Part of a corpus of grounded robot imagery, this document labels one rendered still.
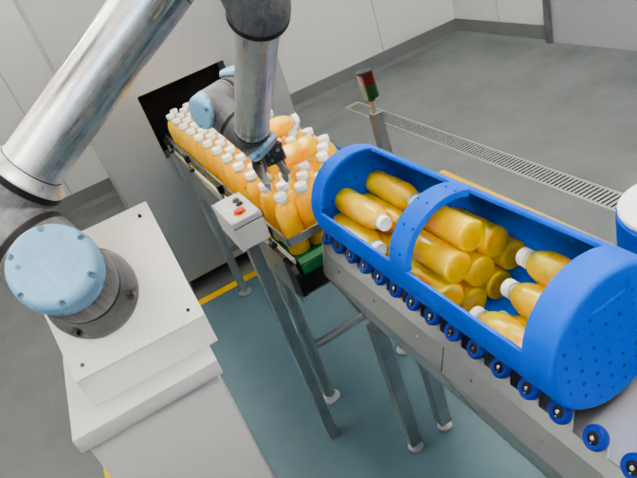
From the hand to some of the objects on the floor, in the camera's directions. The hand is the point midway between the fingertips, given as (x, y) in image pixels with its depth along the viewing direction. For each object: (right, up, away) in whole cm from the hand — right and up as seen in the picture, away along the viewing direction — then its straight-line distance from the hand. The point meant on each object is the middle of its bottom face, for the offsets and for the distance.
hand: (276, 182), depth 178 cm
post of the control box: (+19, -97, +61) cm, 116 cm away
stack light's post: (+66, -60, +93) cm, 129 cm away
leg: (+62, -89, +48) cm, 119 cm away
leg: (+50, -96, +44) cm, 117 cm away
